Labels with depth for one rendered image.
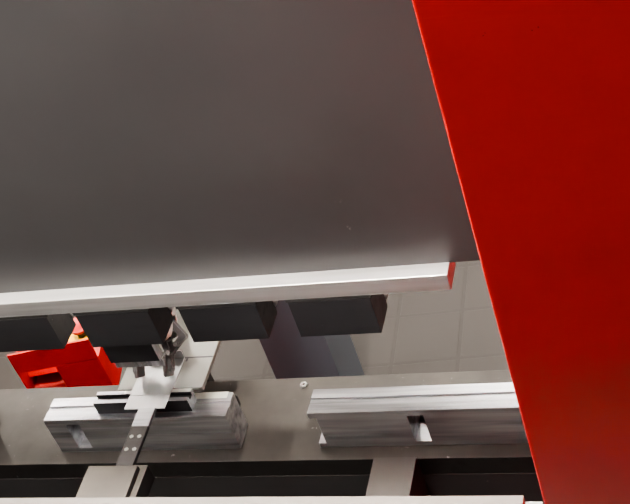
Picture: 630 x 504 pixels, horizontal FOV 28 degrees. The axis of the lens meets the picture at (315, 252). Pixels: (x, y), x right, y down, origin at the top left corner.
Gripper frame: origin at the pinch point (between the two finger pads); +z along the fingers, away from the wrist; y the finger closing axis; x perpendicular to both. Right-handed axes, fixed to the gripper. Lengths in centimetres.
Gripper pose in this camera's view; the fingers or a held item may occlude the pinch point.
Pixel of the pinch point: (153, 367)
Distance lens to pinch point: 242.6
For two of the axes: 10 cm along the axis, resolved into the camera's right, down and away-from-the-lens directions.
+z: 0.8, 10.0, 0.0
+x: 3.4, -0.3, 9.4
